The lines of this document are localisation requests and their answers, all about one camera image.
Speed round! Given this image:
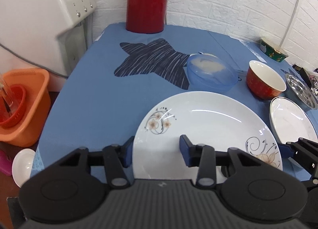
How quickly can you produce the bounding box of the white rimmed deep plate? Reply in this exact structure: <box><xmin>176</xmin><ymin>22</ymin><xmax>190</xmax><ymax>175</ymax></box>
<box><xmin>269</xmin><ymin>97</ymin><xmax>317</xmax><ymax>144</ymax></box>

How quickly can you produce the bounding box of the white floral deep plate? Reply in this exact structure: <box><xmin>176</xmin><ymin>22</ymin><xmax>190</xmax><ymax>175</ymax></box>
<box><xmin>132</xmin><ymin>91</ymin><xmax>282</xmax><ymax>180</ymax></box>

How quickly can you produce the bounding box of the stainless steel bowl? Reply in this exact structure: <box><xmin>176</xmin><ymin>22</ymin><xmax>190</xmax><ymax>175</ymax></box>
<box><xmin>285</xmin><ymin>73</ymin><xmax>317</xmax><ymax>112</ymax></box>

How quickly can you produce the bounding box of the blue plastic bowl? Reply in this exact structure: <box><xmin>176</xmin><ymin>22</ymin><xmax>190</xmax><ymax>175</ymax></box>
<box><xmin>186</xmin><ymin>53</ymin><xmax>239</xmax><ymax>93</ymax></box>

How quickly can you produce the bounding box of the red white bowl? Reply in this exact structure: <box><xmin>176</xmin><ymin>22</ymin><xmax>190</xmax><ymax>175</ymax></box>
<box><xmin>246</xmin><ymin>60</ymin><xmax>287</xmax><ymax>100</ymax></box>

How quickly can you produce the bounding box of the blue printed tablecloth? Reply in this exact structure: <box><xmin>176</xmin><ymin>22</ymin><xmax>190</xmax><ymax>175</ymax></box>
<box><xmin>30</xmin><ymin>22</ymin><xmax>318</xmax><ymax>185</ymax></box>

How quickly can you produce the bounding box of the small white dish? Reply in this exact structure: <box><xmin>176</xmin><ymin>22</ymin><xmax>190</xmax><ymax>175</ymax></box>
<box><xmin>12</xmin><ymin>148</ymin><xmax>36</xmax><ymax>187</ymax></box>

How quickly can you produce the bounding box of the green gold bowl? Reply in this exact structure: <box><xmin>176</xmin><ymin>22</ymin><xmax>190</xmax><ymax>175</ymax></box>
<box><xmin>260</xmin><ymin>37</ymin><xmax>288</xmax><ymax>63</ymax></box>

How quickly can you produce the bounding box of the orange plastic basin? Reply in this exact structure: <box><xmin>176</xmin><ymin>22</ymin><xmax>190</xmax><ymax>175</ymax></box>
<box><xmin>1</xmin><ymin>68</ymin><xmax>51</xmax><ymax>147</ymax></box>

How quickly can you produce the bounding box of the white water dispenser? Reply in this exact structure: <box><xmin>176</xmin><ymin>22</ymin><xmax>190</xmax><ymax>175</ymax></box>
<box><xmin>1</xmin><ymin>0</ymin><xmax>96</xmax><ymax>78</ymax></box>

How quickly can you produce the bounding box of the red thermos jug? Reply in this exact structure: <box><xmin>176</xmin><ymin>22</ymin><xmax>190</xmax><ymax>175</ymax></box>
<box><xmin>126</xmin><ymin>0</ymin><xmax>168</xmax><ymax>34</ymax></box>

